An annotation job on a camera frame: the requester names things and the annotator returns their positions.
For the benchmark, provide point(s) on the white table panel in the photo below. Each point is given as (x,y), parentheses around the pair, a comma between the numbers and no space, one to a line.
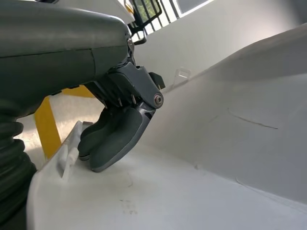
(100,8)

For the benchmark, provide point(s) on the yellow floor tape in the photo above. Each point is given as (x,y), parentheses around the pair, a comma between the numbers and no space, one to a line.
(47,127)

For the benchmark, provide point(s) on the black metal frame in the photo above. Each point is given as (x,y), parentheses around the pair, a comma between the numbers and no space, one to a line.
(134,30)

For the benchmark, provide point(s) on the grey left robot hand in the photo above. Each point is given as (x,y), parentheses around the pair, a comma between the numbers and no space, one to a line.
(60,54)

